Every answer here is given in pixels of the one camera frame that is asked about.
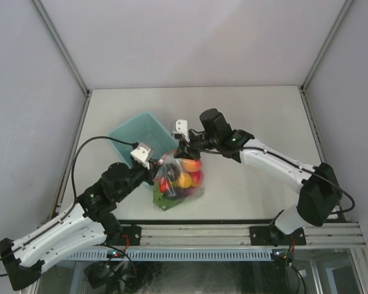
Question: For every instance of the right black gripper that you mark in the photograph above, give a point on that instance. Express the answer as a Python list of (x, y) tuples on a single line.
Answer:
[(186, 150)]

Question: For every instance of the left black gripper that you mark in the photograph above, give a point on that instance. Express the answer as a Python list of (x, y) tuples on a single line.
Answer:
[(153, 164)]

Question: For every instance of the clear zip top bag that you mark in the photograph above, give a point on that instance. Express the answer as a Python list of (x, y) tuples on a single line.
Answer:
[(189, 194)]

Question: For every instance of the teal plastic bin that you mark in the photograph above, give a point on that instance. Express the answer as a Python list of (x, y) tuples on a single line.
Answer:
[(145, 128)]

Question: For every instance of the dark purple fake eggplant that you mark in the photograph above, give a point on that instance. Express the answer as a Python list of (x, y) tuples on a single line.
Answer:
[(172, 172)]

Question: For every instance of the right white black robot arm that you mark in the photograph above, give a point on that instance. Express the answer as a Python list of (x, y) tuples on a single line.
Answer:
[(317, 186)]

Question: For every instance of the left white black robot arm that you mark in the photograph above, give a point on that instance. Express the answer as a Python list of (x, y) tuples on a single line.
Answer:
[(87, 223)]

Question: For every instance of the red yellow fake pear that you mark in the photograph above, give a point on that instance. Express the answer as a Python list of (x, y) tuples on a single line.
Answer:
[(191, 166)]

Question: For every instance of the red fake apple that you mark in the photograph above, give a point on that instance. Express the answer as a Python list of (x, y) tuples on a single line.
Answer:
[(197, 178)]

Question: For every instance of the orange fake fruit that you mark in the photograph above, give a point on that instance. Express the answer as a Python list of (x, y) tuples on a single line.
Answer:
[(184, 181)]

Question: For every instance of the green fake leaf vegetable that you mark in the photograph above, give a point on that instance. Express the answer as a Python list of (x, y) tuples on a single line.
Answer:
[(165, 199)]

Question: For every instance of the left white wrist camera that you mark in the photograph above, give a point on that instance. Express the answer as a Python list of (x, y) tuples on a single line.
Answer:
[(142, 154)]

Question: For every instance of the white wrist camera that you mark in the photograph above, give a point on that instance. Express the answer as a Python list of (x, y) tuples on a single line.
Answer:
[(142, 154), (180, 130)]

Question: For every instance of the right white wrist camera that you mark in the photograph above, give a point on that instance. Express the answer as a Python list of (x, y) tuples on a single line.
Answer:
[(180, 130)]

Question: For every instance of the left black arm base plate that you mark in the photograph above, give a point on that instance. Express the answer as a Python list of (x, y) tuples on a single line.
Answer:
[(125, 236)]

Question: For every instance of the aluminium mounting rail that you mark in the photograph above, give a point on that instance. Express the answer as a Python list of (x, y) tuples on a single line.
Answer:
[(331, 235)]

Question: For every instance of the blue slotted cable duct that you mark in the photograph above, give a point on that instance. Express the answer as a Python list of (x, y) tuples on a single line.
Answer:
[(172, 255)]

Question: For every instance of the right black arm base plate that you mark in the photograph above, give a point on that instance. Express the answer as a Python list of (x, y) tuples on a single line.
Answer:
[(264, 235)]

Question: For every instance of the right aluminium frame post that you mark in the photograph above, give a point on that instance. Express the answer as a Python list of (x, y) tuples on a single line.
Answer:
[(335, 27)]

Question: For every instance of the aluminium frame post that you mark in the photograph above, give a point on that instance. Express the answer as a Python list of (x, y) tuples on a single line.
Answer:
[(335, 27), (55, 37)]

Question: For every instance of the left aluminium frame post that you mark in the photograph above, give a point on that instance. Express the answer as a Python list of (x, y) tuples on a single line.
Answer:
[(55, 37)]

